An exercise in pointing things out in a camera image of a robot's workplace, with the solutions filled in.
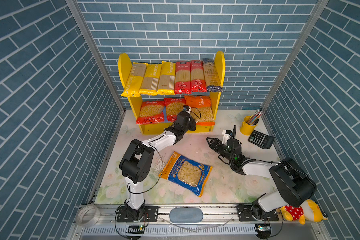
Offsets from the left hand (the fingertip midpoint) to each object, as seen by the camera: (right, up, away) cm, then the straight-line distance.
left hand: (194, 119), depth 93 cm
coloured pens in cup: (+40, +1, +6) cm, 41 cm away
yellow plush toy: (+52, -43, -24) cm, 72 cm away
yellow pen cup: (+36, -6, +7) cm, 37 cm away
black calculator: (+46, -14, +8) cm, 49 cm away
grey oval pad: (-5, -47, -22) cm, 52 cm away
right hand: (+7, -11, -6) cm, 14 cm away
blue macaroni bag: (-3, -32, -10) cm, 33 cm away
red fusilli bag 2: (-13, +9, +4) cm, 16 cm away
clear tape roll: (-54, -49, -19) cm, 75 cm away
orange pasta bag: (+5, +7, +3) cm, 9 cm away
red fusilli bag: (-27, +5, 0) cm, 28 cm away
